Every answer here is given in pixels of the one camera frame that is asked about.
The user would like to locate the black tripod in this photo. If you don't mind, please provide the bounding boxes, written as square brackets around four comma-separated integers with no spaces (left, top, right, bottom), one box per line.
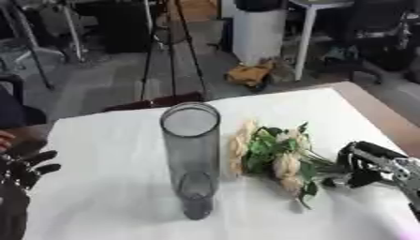
[138,0,214,102]

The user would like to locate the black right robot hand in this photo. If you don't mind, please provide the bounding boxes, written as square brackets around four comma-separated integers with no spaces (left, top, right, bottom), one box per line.
[320,141,411,189]

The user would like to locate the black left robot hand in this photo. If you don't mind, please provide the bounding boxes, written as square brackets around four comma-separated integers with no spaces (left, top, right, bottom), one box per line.
[0,149,65,192]

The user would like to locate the grey metal-frame chair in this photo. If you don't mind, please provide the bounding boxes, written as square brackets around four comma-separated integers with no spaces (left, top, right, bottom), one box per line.
[0,0,91,91]

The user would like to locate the grey glass cylinder vase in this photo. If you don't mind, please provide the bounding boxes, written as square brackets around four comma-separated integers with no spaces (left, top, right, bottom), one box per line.
[158,101,223,221]

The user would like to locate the person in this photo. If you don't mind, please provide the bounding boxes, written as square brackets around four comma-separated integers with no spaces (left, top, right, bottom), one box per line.
[0,74,50,152]

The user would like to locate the dark red chair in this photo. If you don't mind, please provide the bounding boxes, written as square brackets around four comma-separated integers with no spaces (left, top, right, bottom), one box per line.
[103,91,207,113]

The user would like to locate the black cabinet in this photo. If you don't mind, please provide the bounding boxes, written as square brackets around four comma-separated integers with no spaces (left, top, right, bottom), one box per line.
[101,0,157,54]

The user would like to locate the person's hand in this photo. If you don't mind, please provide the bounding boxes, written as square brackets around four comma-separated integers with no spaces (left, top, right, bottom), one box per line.
[0,130,19,153]

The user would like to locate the cream rose bouquet green leaves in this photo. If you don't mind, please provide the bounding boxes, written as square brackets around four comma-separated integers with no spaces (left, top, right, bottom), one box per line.
[224,119,341,211]

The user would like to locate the black office chair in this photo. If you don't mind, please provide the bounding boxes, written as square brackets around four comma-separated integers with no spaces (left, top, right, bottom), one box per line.
[320,0,420,84]

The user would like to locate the white table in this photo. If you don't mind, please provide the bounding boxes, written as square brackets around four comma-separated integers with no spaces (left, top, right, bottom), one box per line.
[285,0,358,83]

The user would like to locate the white cylindrical bin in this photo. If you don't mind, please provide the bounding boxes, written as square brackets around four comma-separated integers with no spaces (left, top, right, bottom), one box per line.
[231,0,289,65]

